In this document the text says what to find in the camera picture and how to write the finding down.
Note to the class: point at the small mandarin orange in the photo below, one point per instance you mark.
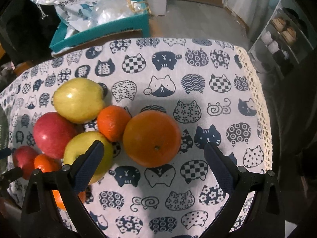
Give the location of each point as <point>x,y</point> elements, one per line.
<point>112,121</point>

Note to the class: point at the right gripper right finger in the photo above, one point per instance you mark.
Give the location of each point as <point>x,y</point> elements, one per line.
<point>220,167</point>

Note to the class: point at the white printed rice bag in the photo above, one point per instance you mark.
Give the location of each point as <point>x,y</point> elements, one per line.
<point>71,2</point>

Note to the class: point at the grey shoe rack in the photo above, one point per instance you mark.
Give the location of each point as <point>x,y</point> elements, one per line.
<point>286,39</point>

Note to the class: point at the large red apple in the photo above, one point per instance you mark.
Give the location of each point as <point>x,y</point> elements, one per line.
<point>52,133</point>

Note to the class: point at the large orange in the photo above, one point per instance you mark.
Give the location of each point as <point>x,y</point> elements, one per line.
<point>152,139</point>
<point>59,202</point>

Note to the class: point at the small red apple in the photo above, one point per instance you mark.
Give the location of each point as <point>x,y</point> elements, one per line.
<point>24,157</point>

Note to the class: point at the cat pattern tablecloth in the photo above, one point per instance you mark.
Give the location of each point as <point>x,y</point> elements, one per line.
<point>208,86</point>

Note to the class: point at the teal cardboard box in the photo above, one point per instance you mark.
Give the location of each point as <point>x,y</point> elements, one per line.
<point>139,22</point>

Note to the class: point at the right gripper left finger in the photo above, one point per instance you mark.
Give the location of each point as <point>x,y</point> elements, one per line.
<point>85,166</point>

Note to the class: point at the clear plastic bag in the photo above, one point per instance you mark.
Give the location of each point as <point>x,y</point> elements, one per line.
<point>106,11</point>

